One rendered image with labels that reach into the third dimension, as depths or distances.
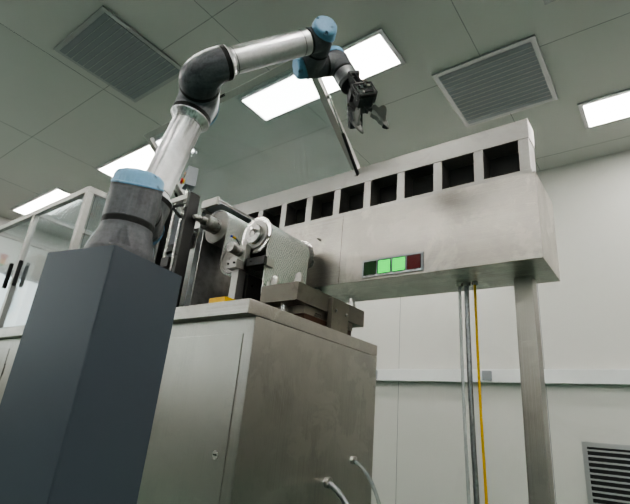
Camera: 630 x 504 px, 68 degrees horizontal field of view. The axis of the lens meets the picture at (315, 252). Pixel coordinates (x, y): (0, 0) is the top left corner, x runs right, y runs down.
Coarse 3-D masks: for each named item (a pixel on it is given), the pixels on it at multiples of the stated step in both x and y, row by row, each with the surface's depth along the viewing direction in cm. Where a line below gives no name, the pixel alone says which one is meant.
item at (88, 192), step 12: (84, 192) 225; (96, 192) 226; (48, 204) 249; (60, 204) 241; (84, 204) 220; (24, 216) 266; (36, 216) 257; (84, 216) 219; (0, 228) 285; (24, 240) 253; (72, 240) 214; (24, 252) 250; (12, 264) 250; (12, 276) 245; (12, 288) 243; (0, 312) 238; (0, 324) 236
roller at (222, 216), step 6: (216, 216) 193; (222, 216) 190; (222, 222) 189; (222, 228) 187; (210, 234) 191; (216, 234) 188; (222, 234) 186; (210, 240) 190; (216, 240) 187; (222, 240) 187; (222, 246) 191
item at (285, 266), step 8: (272, 248) 168; (272, 256) 168; (280, 256) 171; (288, 256) 175; (280, 264) 171; (288, 264) 174; (296, 264) 178; (304, 264) 182; (264, 272) 163; (272, 272) 166; (280, 272) 170; (288, 272) 174; (296, 272) 178; (304, 272) 182; (264, 280) 162; (280, 280) 169; (288, 280) 173; (304, 280) 181
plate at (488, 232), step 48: (480, 192) 159; (528, 192) 149; (336, 240) 191; (384, 240) 177; (432, 240) 164; (480, 240) 153; (528, 240) 144; (336, 288) 189; (384, 288) 183; (432, 288) 177; (480, 288) 172
